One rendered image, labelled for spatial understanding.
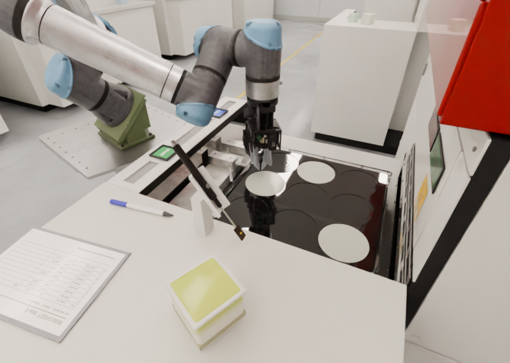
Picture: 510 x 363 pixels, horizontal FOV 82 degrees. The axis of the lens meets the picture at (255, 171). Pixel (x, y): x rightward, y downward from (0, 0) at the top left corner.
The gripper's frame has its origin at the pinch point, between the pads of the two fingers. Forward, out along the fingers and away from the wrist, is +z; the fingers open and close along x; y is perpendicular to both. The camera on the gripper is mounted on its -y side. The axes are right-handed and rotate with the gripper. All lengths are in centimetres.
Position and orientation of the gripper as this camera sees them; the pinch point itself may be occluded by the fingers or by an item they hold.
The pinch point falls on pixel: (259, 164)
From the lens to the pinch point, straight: 79.8
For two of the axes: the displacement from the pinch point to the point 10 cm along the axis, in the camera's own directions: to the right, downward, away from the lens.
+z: 0.0, 8.1, 5.9
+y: 1.8, 5.8, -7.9
